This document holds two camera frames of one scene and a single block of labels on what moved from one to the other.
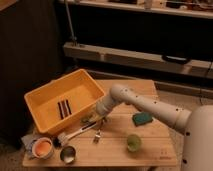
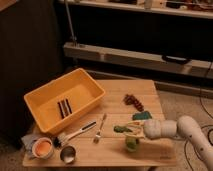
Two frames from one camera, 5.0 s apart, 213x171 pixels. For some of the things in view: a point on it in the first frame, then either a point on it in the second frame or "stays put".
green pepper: (88, 119) -> (121, 129)
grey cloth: (27, 141) stays put
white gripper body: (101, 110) -> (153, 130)
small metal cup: (67, 154) stays put
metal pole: (70, 24) stays put
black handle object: (184, 60) stays put
